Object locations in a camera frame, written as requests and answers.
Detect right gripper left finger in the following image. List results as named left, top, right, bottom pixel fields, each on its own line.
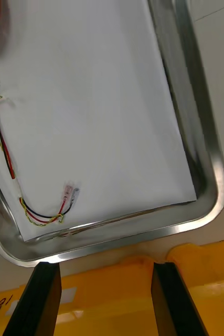
left=2, top=261, right=62, bottom=336

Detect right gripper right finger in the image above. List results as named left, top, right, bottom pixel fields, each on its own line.
left=151, top=261, right=210, bottom=336

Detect yellow-orange plastic bin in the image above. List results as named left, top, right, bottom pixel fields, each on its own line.
left=166, top=237, right=224, bottom=336
left=0, top=256, right=170, bottom=336

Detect steel tray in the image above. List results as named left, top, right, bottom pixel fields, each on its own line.
left=0, top=0, right=224, bottom=268

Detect white sheet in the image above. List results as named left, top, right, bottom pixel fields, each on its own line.
left=0, top=0, right=198, bottom=242

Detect red black green-yellow wire harness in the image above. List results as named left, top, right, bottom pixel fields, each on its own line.
left=0, top=81, right=80, bottom=227

